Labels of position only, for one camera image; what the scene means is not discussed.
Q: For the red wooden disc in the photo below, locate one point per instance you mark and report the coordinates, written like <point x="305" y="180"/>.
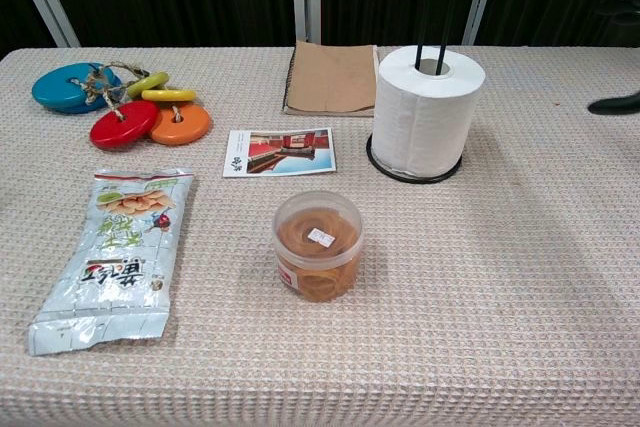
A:
<point x="125" y="124"/>

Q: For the orange wooden disc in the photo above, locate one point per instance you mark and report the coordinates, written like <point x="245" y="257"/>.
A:
<point x="182" y="127"/>

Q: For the silver snack bag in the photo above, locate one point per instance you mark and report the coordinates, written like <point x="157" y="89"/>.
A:
<point x="115" y="257"/>

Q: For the photo postcard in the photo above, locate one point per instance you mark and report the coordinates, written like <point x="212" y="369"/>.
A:
<point x="285" y="153"/>

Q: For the white toilet paper roll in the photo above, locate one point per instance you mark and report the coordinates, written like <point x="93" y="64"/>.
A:
<point x="425" y="117"/>

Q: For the beige waffle tablecloth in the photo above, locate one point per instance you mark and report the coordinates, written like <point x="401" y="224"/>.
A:
<point x="450" y="297"/>

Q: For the small green wooden disc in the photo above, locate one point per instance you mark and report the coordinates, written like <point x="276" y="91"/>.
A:
<point x="147" y="84"/>

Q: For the small yellow wooden disc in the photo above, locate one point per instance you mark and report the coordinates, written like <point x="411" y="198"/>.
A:
<point x="170" y="95"/>

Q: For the brown spiral notebook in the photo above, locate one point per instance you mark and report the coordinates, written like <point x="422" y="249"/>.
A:
<point x="332" y="79"/>

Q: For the clear jar of rubber bands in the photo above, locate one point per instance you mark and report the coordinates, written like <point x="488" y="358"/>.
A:
<point x="317" y="247"/>

